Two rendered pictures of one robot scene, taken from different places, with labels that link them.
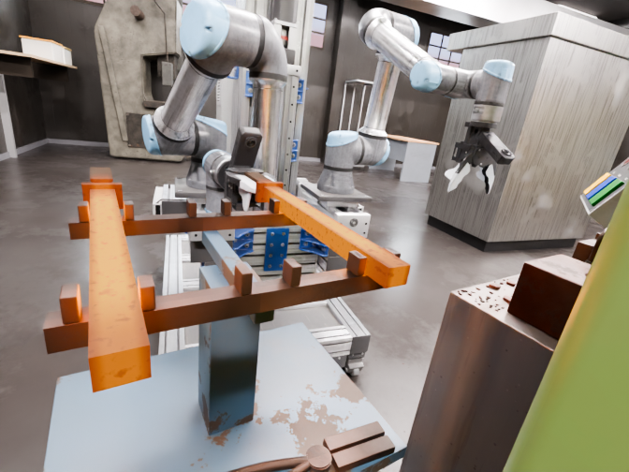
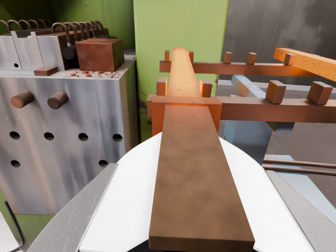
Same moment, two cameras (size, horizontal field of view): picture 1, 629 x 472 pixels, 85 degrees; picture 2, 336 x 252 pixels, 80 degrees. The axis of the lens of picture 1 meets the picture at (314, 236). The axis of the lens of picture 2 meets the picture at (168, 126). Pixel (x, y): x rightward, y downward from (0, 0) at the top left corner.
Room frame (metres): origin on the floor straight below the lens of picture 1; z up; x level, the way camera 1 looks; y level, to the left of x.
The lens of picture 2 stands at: (0.70, 0.15, 1.03)
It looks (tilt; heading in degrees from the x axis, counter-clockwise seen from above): 28 degrees down; 213
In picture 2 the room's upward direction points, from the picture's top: 1 degrees clockwise
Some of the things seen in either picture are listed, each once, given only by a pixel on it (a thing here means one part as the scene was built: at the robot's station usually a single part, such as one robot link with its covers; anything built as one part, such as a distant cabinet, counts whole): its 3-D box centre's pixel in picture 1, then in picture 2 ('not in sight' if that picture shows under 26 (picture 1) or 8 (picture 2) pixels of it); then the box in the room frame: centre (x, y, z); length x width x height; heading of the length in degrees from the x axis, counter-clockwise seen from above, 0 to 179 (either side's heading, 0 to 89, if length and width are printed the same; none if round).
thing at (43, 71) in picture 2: not in sight; (46, 71); (0.46, -0.34, 0.92); 0.04 x 0.03 x 0.01; 31
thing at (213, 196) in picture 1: (226, 205); not in sight; (0.87, 0.24, 0.85); 0.11 x 0.08 x 0.11; 134
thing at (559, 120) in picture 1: (518, 145); not in sight; (4.02, -2.12, 1.03); 1.55 x 1.19 x 2.06; 114
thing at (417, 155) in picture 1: (400, 156); not in sight; (7.78, -1.65, 0.40); 1.45 x 0.74 x 0.81; 21
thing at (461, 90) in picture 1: (459, 83); not in sight; (1.10, -0.36, 1.23); 0.11 x 0.11 x 0.08; 31
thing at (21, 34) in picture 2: not in sight; (66, 30); (0.29, -0.51, 0.99); 0.42 x 0.05 x 0.01; 33
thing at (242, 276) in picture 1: (232, 234); (259, 70); (0.36, 0.09, 0.97); 0.23 x 0.06 x 0.02; 32
